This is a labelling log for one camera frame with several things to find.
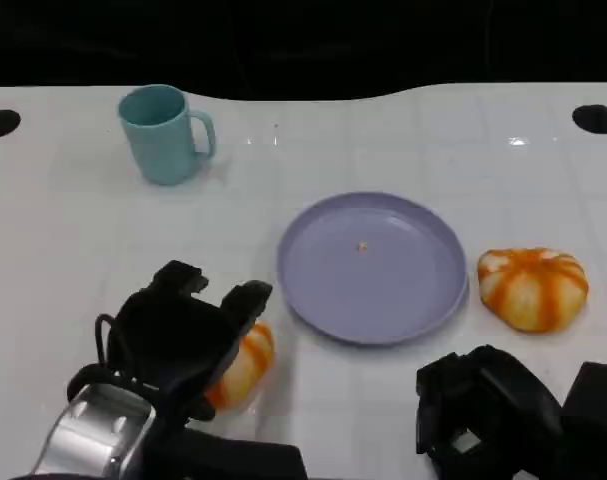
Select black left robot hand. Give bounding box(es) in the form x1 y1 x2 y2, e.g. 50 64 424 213
105 259 274 426

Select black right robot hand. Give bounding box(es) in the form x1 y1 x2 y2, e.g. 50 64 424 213
415 344 567 480

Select orange white toy bread roll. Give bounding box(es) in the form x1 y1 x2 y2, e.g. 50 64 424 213
203 320 276 411
477 247 590 334

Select lilac plate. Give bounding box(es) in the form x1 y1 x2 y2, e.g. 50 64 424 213
276 191 470 347

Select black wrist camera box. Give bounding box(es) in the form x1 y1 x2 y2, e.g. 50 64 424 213
145 427 307 480
561 361 607 480

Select short black robot cable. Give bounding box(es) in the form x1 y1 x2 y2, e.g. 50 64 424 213
94 313 117 372

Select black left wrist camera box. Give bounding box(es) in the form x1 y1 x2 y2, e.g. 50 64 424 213
145 427 307 480

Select pale green mug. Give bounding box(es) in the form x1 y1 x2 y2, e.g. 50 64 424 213
116 84 218 186

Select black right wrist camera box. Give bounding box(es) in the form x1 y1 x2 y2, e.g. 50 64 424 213
561 361 607 480

